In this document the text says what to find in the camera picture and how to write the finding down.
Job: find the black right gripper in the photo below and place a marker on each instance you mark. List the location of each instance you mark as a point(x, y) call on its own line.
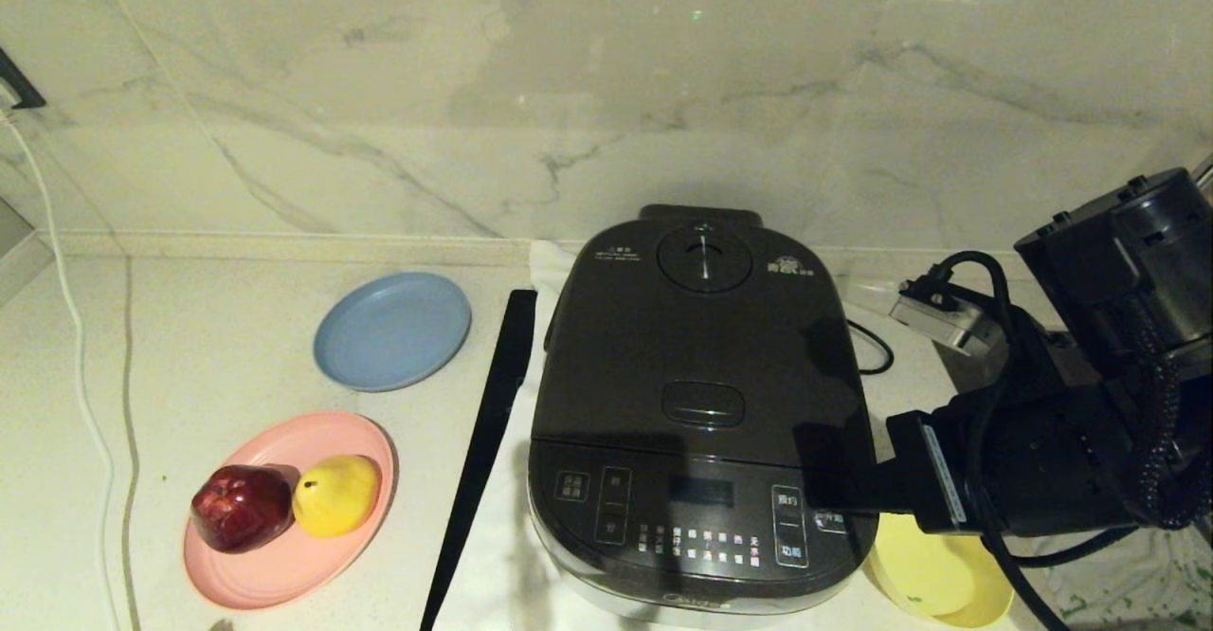
point(933, 470)

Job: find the yellow bowl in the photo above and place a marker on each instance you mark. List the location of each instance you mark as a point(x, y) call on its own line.
point(938, 574)

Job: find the dark grey rice cooker lid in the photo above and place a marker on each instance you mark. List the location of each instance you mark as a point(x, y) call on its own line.
point(701, 347)

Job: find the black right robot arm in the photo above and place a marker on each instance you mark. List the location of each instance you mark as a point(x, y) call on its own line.
point(1118, 328)

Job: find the white crumpled cloth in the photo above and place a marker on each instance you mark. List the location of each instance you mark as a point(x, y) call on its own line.
point(1137, 584)

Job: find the black flat strip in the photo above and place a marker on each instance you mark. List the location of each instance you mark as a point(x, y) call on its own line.
point(483, 460)

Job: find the chrome faucet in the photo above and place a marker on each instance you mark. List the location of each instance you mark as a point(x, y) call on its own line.
point(1205, 169)

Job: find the blue plate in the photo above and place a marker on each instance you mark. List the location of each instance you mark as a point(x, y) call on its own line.
point(393, 331)

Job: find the yellow pear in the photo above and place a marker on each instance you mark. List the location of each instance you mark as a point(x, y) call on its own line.
point(336, 496)

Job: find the pink plate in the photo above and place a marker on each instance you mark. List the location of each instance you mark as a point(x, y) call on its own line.
point(284, 569)

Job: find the red apple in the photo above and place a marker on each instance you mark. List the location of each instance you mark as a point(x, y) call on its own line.
point(242, 508)

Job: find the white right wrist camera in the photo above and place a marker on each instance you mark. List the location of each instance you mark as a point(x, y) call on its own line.
point(948, 318)

